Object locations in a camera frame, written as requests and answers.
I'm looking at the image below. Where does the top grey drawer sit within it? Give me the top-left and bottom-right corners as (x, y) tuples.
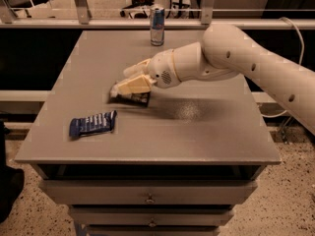
(39, 180), (257, 206)

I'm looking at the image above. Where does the grey drawer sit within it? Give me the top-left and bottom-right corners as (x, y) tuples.
(70, 206), (234, 226)
(39, 180), (257, 206)
(88, 226), (220, 236)

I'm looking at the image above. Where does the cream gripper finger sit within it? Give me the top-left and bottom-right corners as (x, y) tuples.
(109, 74), (157, 97)
(123, 59), (151, 78)

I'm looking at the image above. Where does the blue silver energy drink can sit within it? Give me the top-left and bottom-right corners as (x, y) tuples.
(150, 5), (164, 46)

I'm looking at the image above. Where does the dark bag at left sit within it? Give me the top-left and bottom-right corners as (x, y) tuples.
(0, 121), (25, 223)

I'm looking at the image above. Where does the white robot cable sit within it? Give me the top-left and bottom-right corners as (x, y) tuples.
(260, 16), (306, 119)

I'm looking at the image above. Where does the metal railing beam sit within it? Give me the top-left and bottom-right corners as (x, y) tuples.
(0, 18), (315, 30)

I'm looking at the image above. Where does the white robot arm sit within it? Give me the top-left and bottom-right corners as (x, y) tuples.
(110, 25), (315, 134)

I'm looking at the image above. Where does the black office chair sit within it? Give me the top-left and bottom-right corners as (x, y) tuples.
(119, 0), (156, 19)

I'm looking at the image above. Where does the black rxbar chocolate wrapper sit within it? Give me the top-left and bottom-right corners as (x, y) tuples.
(108, 82), (151, 107)

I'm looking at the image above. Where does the bottom grey drawer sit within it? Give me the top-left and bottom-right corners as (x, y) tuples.
(88, 226), (220, 236)

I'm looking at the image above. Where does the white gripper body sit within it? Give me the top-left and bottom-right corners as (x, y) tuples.
(148, 49), (180, 89)

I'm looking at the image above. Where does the grey drawer cabinet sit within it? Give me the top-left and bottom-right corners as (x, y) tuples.
(15, 29), (283, 236)

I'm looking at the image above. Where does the blue rxbar blueberry wrapper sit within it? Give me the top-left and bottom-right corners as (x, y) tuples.
(69, 110), (117, 139)

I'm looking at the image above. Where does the middle grey drawer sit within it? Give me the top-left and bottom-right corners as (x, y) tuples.
(70, 206), (234, 226)

